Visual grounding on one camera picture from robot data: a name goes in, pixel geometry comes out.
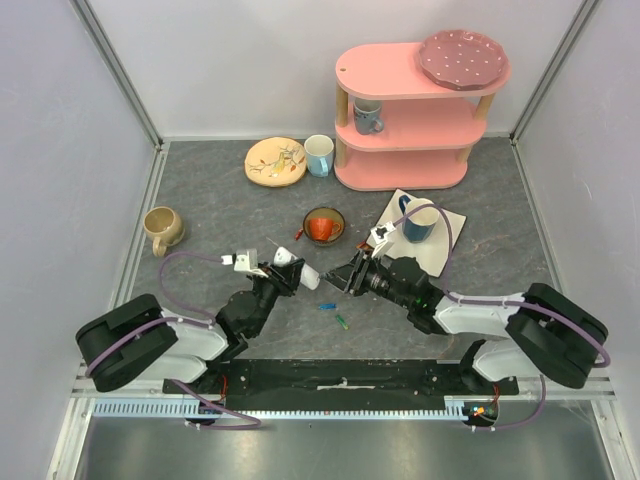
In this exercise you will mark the white cable duct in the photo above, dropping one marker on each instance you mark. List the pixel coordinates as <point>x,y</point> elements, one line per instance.
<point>192,409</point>

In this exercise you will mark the grey mug on shelf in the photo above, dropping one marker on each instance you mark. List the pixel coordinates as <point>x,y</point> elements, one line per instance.
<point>367,116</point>

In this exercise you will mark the light blue mug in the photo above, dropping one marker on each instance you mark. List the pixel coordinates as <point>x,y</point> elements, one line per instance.
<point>319,150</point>

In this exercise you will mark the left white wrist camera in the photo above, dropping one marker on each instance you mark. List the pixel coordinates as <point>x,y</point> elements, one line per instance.
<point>244,261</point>

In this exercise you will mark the beige ceramic mug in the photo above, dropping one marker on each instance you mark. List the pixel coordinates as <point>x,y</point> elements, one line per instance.
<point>165,228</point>

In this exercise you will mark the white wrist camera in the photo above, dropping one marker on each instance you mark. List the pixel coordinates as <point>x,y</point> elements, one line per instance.
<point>381,239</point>
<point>244,261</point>

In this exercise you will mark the orange cup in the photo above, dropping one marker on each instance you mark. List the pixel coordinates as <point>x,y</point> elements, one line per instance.
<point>321,229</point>

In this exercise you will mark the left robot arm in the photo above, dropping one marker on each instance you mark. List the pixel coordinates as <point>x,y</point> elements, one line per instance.
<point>140,338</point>

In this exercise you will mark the pink polka dot plate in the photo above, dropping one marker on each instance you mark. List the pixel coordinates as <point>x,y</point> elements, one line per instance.
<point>462,60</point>

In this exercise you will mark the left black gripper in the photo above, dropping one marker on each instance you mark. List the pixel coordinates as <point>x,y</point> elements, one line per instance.
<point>287,277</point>

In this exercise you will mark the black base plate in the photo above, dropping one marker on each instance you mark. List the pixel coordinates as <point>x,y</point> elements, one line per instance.
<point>341,385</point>

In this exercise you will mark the white remote control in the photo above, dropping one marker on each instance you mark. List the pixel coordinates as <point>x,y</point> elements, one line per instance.
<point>310,277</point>

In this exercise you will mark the green battery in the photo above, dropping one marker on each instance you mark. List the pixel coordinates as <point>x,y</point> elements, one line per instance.
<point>342,322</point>

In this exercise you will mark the yellow floral plate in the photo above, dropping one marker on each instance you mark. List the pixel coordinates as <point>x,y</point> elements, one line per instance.
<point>275,162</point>

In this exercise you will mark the white square plate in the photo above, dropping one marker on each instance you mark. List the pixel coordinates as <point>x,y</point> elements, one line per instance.
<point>431,254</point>

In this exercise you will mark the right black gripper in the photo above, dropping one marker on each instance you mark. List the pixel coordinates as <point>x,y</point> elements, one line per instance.
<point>357,275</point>

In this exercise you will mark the dark blue mug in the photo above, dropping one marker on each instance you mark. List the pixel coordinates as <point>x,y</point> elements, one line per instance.
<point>419,218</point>

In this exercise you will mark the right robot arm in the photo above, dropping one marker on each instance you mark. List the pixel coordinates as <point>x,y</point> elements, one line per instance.
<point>537,332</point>

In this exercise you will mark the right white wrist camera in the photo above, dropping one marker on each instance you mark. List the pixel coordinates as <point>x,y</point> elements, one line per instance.
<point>381,239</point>

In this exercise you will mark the pink three-tier shelf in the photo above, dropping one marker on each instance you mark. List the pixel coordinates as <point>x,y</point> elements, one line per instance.
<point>429,130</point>

